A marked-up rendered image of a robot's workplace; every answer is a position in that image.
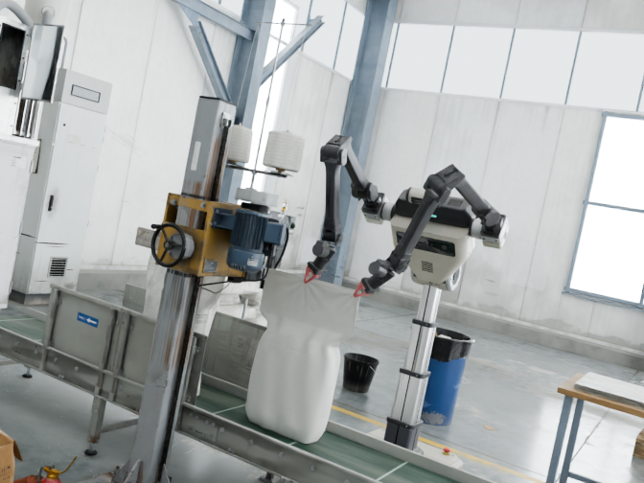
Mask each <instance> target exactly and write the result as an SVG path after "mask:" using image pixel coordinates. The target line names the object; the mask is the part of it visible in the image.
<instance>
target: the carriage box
mask: <svg viewBox="0 0 644 483"><path fill-rule="evenodd" d="M178 206H182V207H187V208H191V209H196V210H199V211H203V212H207V217H206V221H205V226H204V230H199V229H194V228H191V227H187V226H183V225H179V224H176V225H178V226H179V227H180V228H181V229H182V231H183V232H184V233H186V234H188V235H190V236H192V237H193V240H194V243H195V249H194V252H193V254H192V255H191V257H189V258H187V259H182V260H181V261H180V263H178V264H177V265H175V266H173V267H171V268H173V269H177V270H180V271H184V272H187V273H191V274H194V275H195V276H197V277H200V276H214V277H244V272H243V271H238V270H235V269H232V268H230V267H229V266H228V265H227V263H226V259H227V253H228V252H227V250H228V247H230V246H232V244H231V243H230V238H231V232H232V230H231V229H229V230H225V229H216V228H212V227H211V226H212V225H213V223H212V221H213V215H214V211H215V208H216V207H217V208H223V209H230V210H233V215H235V213H236V209H237V208H241V206H240V205H238V204H233V203H228V202H224V201H218V202H214V201H209V202H208V201H203V200H199V199H194V198H189V197H185V196H181V195H180V194H174V193H168V198H167V203H166V209H165V214H164V218H163V224H164V223H167V222H171V223H174V224H175V221H176V216H177V211H178ZM241 209H244V208H241ZM164 230H165V232H166V235H167V237H168V239H169V238H170V236H171V235H173V234H175V233H178V231H177V230H176V229H174V228H172V227H166V228H164ZM164 241H165V238H164V235H163V232H162V230H161V235H160V240H159V244H158V250H157V257H158V258H159V260H160V259H161V257H162V255H163V253H164V250H165V248H164V246H163V244H164ZM175 260H176V259H175V258H173V257H172V256H171V255H169V252H168V251H167V253H166V255H165V257H164V259H163V261H162V262H163V263H165V264H170V263H173V262H174V261H175ZM205 262H218V267H217V272H204V266H205Z"/></svg>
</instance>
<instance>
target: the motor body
mask: <svg viewBox="0 0 644 483"><path fill-rule="evenodd" d="M271 217H272V215H270V214H266V213H261V212H254V211H251V210H246V209H241V208H237V209H236V213H235V218H236V220H234V222H235V225H234V224H233V227H234V229H232V232H231V238H230V243H231V244H232V246H230V247H228V250H227V252H228V253H227V259H226V263H227V265H228V266H229V267H230V268H232V269H235V270H238V271H243V272H251V273H256V272H259V271H260V270H261V269H262V266H263V261H264V259H265V253H263V247H264V245H265V242H264V240H263V233H264V229H265V224H266V223H267V222H268V221H269V219H271Z"/></svg>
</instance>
